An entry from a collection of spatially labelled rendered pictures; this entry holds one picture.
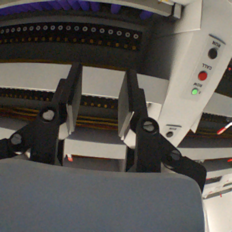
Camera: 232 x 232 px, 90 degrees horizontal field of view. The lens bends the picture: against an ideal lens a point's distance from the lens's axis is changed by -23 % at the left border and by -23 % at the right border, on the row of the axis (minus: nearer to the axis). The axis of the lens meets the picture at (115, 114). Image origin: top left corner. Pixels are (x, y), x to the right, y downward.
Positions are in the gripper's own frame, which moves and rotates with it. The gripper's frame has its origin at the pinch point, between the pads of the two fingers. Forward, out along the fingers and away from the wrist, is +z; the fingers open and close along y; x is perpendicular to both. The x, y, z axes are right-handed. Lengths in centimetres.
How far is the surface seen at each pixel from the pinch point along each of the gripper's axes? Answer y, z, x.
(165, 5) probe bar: 8.1, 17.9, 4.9
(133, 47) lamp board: 6.6, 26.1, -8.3
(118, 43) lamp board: 2.9, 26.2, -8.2
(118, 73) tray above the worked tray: 2.7, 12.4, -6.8
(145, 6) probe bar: 4.8, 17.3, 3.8
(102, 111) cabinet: 2.4, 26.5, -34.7
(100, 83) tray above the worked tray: 0.1, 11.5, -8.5
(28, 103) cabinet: -26, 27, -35
